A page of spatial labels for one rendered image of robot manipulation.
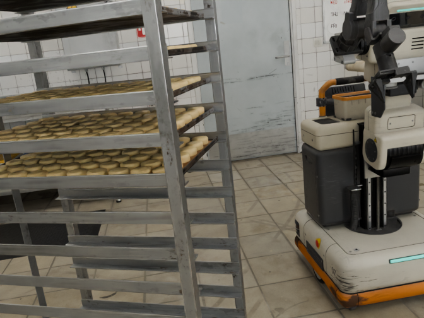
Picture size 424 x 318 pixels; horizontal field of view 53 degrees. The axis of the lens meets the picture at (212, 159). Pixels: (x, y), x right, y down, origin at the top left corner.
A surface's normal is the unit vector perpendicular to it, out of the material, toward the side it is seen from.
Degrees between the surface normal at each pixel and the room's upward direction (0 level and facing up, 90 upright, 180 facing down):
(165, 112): 90
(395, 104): 98
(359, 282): 90
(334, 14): 90
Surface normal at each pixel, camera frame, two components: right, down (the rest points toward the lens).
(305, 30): 0.14, 0.24
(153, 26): -0.25, 0.28
